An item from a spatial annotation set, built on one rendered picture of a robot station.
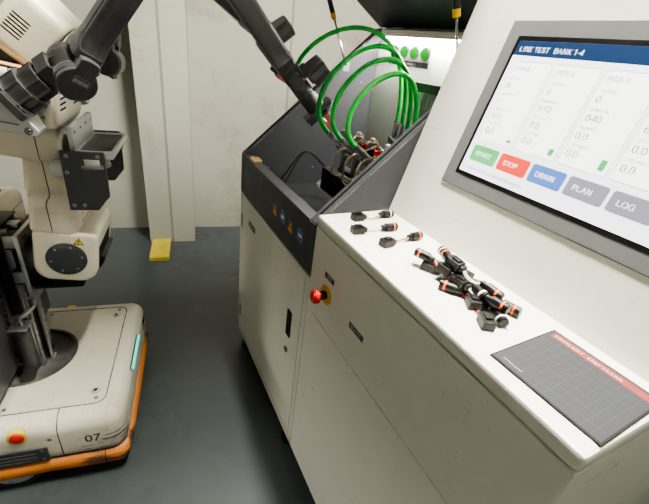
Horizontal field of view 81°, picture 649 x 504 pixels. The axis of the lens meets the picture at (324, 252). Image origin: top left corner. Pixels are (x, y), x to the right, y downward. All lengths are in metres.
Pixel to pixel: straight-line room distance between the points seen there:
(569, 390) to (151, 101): 2.49
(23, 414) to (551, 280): 1.45
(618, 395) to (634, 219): 0.26
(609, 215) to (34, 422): 1.52
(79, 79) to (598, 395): 1.07
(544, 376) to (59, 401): 1.35
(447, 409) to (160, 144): 2.38
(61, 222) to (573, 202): 1.22
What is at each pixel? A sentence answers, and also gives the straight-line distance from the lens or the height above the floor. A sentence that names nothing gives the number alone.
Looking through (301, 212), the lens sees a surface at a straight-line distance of 1.05.
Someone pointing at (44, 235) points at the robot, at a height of 0.80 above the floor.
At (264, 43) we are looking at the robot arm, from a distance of 1.11.
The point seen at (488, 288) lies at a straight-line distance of 0.72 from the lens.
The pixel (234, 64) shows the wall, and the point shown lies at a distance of 2.89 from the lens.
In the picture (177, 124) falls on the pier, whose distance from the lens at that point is 2.68.
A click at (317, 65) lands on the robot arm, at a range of 1.24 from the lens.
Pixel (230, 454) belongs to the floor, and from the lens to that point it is 1.62.
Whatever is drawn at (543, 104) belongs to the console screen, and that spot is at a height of 1.30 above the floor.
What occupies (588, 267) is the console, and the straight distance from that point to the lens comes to 0.77.
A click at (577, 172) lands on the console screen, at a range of 0.80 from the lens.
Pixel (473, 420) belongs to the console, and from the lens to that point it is 0.66.
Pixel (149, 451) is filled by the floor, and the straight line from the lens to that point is 1.67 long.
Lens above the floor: 1.34
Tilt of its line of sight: 28 degrees down
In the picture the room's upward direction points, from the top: 8 degrees clockwise
